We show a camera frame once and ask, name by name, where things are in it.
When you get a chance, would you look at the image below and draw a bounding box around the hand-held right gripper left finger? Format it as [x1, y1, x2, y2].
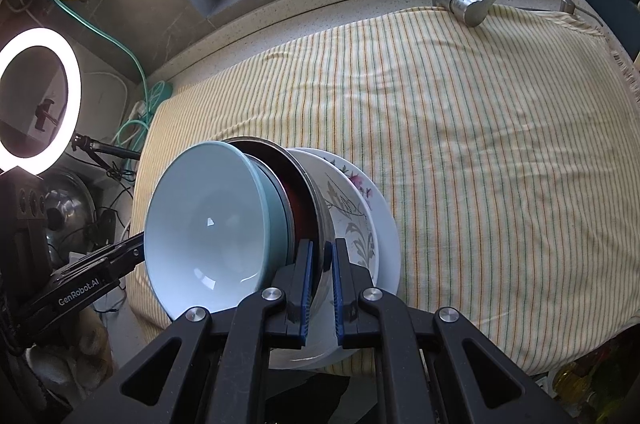
[62, 239, 316, 424]

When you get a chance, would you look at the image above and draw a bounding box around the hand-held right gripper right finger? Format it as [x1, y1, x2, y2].
[330, 238, 576, 424]

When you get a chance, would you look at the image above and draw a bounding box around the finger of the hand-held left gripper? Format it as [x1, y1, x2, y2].
[50, 229, 147, 285]

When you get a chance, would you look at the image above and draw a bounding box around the white plate with purple flower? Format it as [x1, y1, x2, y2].
[270, 149, 401, 370]

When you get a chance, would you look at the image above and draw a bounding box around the white leaf-print plate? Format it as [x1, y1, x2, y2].
[290, 147, 382, 320]

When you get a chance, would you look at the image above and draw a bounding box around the light blue bowl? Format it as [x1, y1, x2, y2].
[143, 141, 293, 322]

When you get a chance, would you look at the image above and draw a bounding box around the stainless steel bowl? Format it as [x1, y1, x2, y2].
[220, 136, 333, 305]

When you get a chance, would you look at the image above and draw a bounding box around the person's left hand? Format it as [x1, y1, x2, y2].
[25, 309, 113, 385]

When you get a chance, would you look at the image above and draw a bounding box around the stainless steel pot lid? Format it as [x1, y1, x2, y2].
[42, 169, 96, 255]

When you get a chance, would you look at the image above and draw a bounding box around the black tripod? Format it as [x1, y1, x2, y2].
[70, 134, 143, 165]

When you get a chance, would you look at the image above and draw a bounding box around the black phone holder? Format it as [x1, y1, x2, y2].
[36, 99, 56, 130]

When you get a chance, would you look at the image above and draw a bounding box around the teal power strip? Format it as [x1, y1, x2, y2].
[150, 81, 173, 105]

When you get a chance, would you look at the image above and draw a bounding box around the yellow striped cloth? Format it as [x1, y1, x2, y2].
[125, 4, 640, 377]

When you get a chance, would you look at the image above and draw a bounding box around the yellow oil bottle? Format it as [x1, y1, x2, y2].
[550, 349, 631, 415]

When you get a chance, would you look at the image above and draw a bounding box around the white ring light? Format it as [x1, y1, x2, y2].
[0, 27, 82, 175]

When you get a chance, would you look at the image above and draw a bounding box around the white cable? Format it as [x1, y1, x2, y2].
[75, 71, 151, 130]

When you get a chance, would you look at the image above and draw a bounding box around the teal hose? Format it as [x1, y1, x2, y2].
[42, 0, 173, 145]

